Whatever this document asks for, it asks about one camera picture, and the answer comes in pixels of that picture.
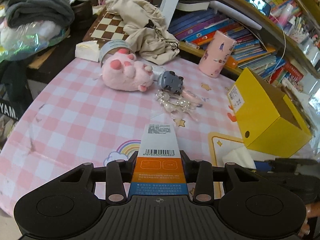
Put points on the smartphone on shelf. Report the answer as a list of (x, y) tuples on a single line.
[(262, 6)]

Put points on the grey folded sweater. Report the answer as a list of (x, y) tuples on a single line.
[(20, 12)]

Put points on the beige crumpled hoodie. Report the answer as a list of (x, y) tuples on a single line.
[(146, 29)]

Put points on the yellow cardboard box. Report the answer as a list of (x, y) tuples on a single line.
[(268, 120)]

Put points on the white desk lamp bar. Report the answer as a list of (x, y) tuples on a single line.
[(234, 14)]

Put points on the iridescent plastic bag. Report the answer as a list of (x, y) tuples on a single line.
[(28, 39)]

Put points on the red dictionaries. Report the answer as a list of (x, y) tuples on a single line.
[(288, 71)]

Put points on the row of leaning books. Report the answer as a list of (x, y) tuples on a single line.
[(197, 30)]

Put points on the wooden chessboard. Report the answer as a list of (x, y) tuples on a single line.
[(106, 27)]

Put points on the white tissue pack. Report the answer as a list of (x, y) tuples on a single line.
[(88, 50)]

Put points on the pearl ribbon hair accessory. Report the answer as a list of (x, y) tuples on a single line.
[(178, 106)]

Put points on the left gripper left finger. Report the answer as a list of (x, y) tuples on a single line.
[(119, 172)]

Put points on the grey toy car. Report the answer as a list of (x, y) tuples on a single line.
[(171, 82)]

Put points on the pink plush pig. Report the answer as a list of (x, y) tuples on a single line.
[(122, 71)]

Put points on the pink white desk mat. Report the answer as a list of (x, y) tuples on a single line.
[(77, 119)]

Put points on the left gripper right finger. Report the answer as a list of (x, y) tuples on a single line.
[(200, 173)]

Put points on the pink cylindrical canister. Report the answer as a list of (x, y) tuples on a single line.
[(216, 55)]

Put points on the roll of packing tape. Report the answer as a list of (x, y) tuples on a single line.
[(111, 47)]

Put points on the usmile toothbrush box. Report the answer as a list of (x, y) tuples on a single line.
[(158, 170)]

